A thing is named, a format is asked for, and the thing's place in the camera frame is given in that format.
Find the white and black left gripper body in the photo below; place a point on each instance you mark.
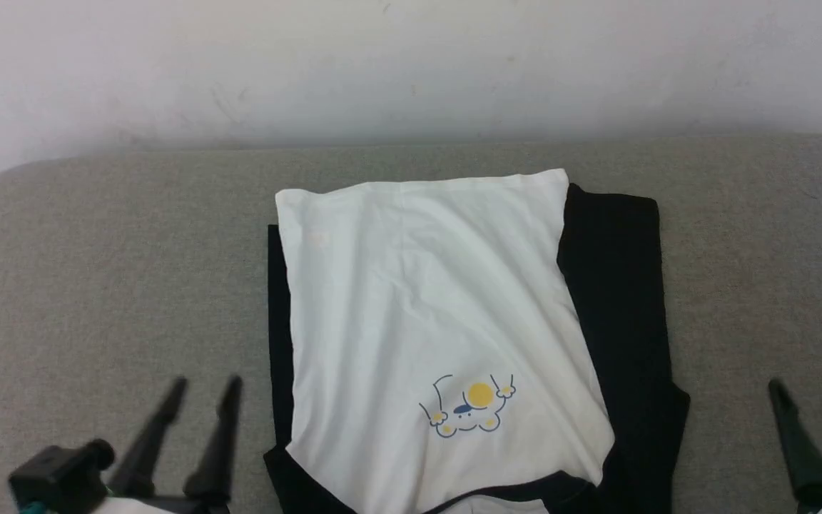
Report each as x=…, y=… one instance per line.
x=161, y=505

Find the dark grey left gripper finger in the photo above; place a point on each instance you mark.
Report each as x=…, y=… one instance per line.
x=217, y=450
x=150, y=442

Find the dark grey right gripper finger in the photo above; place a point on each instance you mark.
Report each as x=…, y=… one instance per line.
x=800, y=442

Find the white and black t-shirt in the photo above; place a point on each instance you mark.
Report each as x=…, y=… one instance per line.
x=439, y=321

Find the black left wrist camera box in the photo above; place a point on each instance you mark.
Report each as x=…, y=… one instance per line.
x=61, y=475

